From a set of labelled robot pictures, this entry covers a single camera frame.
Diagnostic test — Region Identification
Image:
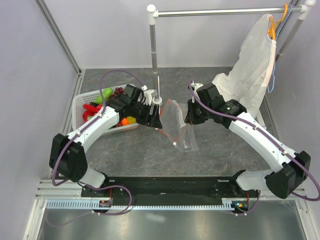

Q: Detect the silver clothes rack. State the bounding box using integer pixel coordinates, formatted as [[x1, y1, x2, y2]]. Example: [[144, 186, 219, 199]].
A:
[[146, 0, 317, 131]]

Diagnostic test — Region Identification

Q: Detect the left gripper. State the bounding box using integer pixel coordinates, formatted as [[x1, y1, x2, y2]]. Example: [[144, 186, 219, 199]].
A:
[[130, 101, 162, 129]]

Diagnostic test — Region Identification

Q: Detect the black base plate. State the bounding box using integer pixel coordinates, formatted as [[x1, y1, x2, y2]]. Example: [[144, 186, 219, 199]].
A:
[[81, 176, 258, 206]]

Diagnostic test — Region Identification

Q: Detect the white plastic basket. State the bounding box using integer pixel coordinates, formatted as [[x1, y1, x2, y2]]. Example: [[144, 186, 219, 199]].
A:
[[71, 85, 138, 136]]

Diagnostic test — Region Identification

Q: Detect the purple grape bunch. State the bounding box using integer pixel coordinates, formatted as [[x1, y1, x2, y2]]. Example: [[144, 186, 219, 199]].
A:
[[109, 87, 124, 99]]

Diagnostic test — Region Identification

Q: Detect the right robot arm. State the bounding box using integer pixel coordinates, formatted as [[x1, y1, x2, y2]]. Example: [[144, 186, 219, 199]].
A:
[[184, 81, 311, 199]]

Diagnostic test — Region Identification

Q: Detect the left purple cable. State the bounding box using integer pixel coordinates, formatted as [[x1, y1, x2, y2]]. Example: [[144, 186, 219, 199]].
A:
[[51, 69, 146, 187]]

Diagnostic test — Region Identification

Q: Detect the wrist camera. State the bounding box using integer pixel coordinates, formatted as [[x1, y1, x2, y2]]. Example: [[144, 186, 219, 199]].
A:
[[187, 81, 203, 92], [140, 85, 158, 106]]

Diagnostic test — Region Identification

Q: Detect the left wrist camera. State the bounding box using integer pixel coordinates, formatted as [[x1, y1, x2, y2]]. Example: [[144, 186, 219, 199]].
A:
[[140, 85, 158, 106]]

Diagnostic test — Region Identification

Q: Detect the white cable duct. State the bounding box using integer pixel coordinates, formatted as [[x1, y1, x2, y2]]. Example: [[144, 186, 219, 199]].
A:
[[46, 199, 236, 211]]

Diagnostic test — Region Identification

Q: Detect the white shirt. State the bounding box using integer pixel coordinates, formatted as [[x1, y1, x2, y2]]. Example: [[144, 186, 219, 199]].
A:
[[212, 14, 277, 118]]

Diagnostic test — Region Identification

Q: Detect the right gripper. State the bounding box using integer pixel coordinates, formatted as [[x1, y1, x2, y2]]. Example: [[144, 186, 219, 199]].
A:
[[185, 98, 213, 125]]

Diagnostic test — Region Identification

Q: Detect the orange hanger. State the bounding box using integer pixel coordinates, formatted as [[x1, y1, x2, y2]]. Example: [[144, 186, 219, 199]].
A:
[[267, 3, 289, 41]]

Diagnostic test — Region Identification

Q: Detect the blue hanger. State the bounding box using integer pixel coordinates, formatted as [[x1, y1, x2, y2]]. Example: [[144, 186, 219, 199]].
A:
[[267, 4, 293, 94]]

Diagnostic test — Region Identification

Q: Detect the orange fruit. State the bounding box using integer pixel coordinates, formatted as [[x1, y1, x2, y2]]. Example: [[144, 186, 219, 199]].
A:
[[119, 118, 130, 127]]

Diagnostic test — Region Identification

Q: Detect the yellow star fruit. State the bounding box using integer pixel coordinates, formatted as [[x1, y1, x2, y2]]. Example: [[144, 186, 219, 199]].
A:
[[126, 116, 136, 125]]

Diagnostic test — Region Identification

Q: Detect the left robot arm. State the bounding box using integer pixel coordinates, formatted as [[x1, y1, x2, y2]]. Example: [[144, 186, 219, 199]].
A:
[[49, 84, 162, 197]]

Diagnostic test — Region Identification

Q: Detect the clear zip top bag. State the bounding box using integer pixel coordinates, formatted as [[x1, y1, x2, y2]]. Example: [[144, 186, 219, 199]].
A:
[[158, 99, 199, 153]]

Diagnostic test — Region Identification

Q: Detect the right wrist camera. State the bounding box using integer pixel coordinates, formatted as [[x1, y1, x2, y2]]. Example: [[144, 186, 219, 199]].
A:
[[187, 81, 203, 92]]

